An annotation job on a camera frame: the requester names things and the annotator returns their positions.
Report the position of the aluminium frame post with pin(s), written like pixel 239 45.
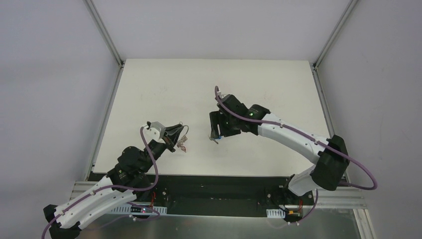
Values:
pixel 336 31
pixel 98 21

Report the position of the aluminium front rail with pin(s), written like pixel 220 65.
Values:
pixel 343 197

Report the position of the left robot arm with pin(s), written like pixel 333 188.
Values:
pixel 134 176

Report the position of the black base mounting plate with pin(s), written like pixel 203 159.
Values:
pixel 223 196

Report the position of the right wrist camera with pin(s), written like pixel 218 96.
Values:
pixel 222 97

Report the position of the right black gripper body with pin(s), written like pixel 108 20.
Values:
pixel 215 123

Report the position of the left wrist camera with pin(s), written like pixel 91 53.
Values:
pixel 155 131

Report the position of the right aluminium frame post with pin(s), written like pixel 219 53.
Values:
pixel 336 31

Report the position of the silver metal keyring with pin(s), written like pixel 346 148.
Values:
pixel 183 138

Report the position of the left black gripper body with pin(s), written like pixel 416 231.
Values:
pixel 167 141

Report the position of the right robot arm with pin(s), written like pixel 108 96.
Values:
pixel 327 155

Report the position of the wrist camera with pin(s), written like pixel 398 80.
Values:
pixel 222 97
pixel 155 131

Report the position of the left aluminium frame post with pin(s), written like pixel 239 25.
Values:
pixel 98 21

